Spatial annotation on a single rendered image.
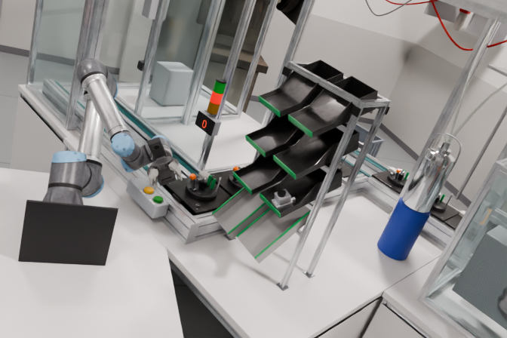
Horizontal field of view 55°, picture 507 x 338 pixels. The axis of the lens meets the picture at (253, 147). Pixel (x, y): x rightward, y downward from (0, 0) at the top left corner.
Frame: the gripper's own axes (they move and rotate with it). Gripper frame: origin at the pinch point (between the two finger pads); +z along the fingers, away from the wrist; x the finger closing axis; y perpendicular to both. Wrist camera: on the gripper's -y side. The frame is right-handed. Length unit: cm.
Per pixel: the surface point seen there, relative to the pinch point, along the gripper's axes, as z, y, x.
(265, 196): -3.6, 23.3, -31.0
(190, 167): -64, 32, -7
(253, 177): -13.3, 19.6, -29.8
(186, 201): -30.9, 29.1, -1.9
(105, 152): -73, 13, 28
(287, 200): 6.2, 21.6, -36.6
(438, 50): -408, 162, -352
